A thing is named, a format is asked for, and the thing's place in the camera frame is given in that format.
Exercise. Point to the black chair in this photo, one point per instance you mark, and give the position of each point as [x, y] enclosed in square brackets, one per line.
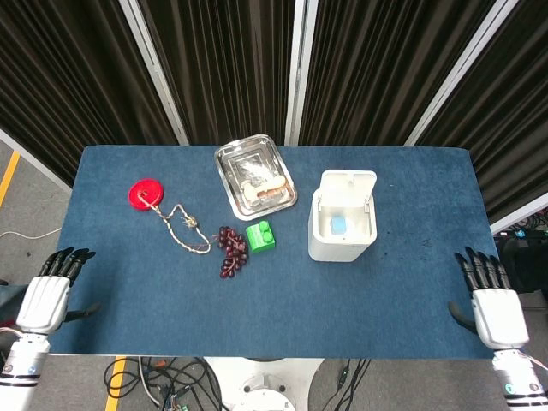
[531, 263]

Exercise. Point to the black pleated curtain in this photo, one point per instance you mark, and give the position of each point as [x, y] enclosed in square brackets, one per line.
[227, 64]
[377, 64]
[509, 128]
[73, 73]

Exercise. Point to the red round disc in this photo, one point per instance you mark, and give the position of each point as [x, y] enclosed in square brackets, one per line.
[145, 193]

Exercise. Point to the white aluminium frame rail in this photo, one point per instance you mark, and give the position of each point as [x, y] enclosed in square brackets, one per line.
[34, 160]
[520, 218]

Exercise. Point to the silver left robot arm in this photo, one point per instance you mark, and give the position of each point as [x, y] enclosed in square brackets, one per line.
[21, 370]

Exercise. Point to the white aluminium frame post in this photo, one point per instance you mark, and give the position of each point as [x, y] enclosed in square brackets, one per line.
[158, 77]
[299, 73]
[458, 77]

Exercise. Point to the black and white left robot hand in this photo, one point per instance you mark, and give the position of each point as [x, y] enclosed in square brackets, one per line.
[43, 301]

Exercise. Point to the black power strip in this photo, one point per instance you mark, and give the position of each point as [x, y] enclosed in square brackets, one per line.
[520, 234]

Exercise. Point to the cream bone-shaped toy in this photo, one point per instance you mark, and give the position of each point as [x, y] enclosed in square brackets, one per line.
[252, 190]

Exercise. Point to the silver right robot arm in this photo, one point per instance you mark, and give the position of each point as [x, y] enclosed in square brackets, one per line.
[516, 379]

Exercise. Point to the shiny metal tray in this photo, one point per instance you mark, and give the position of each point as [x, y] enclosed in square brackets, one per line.
[246, 167]

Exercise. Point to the small light blue cube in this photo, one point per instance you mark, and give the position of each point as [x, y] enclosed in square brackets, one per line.
[338, 225]

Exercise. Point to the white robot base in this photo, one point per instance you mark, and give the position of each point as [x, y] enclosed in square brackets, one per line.
[261, 383]

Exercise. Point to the dark red grape bunch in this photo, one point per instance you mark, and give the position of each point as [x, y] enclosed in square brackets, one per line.
[233, 250]

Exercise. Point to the yellow floor tape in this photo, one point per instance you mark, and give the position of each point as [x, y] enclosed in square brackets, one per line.
[9, 175]
[115, 385]

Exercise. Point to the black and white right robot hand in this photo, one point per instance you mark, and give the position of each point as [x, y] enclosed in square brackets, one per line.
[498, 314]

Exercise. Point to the dark teal fabric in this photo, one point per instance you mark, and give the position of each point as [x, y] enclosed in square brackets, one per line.
[10, 299]

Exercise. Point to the green toy building block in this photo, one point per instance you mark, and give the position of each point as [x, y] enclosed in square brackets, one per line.
[259, 242]

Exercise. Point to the white lidded bin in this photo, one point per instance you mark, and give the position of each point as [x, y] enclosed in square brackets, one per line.
[334, 250]

